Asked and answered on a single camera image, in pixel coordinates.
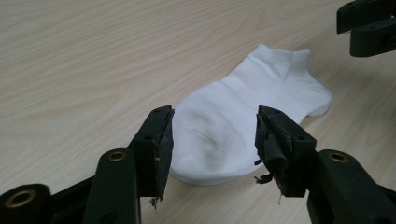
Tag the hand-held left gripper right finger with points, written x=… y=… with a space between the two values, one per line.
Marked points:
x=336 y=186

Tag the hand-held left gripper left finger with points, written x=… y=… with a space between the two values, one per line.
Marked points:
x=118 y=186

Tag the white sock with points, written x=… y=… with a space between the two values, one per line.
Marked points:
x=224 y=124

